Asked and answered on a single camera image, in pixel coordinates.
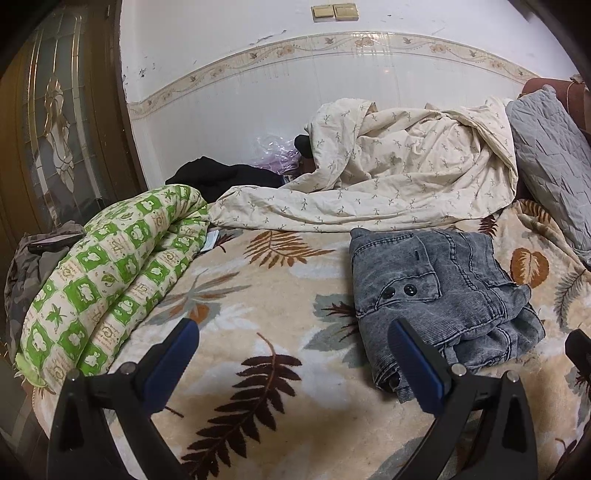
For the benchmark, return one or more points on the black phone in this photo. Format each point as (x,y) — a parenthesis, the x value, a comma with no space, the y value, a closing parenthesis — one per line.
(53,242)

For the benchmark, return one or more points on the leaf print blanket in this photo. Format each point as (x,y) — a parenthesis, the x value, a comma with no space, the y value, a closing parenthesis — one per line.
(277,295)

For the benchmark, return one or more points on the grey quilted pillow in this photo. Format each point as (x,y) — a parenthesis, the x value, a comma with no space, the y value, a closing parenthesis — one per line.
(554,157)

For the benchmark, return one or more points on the cream floral duvet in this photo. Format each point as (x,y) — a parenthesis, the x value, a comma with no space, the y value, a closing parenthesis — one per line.
(397,180)

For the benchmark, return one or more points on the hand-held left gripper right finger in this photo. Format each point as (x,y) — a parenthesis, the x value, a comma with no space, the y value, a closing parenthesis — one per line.
(418,361)

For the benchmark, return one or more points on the black garment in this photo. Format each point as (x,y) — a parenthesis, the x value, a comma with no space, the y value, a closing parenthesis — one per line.
(221,175)

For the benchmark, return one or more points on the black sock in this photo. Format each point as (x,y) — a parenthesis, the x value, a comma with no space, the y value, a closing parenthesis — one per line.
(304,144)

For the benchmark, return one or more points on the wooden door with glass panel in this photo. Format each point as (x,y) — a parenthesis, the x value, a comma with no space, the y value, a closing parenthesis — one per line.
(60,124)

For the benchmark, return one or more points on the clear plastic bag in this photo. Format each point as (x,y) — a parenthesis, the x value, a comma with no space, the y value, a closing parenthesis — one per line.
(274,154)

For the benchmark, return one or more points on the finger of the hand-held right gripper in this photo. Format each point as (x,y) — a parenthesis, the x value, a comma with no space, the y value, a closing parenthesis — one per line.
(581,353)

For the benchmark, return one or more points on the small white packet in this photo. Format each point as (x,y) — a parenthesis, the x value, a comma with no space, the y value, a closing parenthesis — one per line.
(212,240)

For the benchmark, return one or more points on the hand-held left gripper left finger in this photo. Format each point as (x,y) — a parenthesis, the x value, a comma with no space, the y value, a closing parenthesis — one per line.
(170,361)

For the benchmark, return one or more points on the green and cream patterned quilt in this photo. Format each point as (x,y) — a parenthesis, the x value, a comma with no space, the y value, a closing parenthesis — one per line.
(111,281)

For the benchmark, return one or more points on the dark red headboard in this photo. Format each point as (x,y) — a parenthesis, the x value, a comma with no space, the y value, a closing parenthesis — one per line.
(572,90)

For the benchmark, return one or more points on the grey-blue denim pants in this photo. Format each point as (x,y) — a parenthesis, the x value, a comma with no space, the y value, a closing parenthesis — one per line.
(429,295)

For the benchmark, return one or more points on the grey crumpled cloth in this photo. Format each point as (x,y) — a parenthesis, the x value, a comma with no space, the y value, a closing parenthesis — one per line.
(27,272)

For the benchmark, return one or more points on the beige wall switch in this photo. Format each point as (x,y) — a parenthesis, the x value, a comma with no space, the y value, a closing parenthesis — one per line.
(346,11)
(322,12)

